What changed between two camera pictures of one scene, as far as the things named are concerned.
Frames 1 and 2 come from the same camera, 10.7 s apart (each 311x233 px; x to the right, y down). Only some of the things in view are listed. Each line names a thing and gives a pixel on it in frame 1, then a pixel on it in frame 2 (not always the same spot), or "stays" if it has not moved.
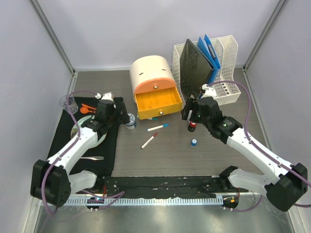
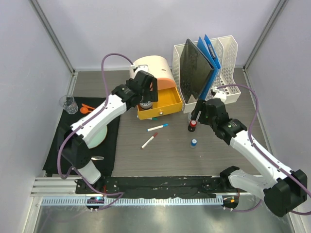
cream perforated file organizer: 227,88 stays
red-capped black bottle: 192,126 stays
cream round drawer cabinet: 154,87 stays
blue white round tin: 130,125 to 146,106
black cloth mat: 99,158 stays
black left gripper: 123,118 to 153,94
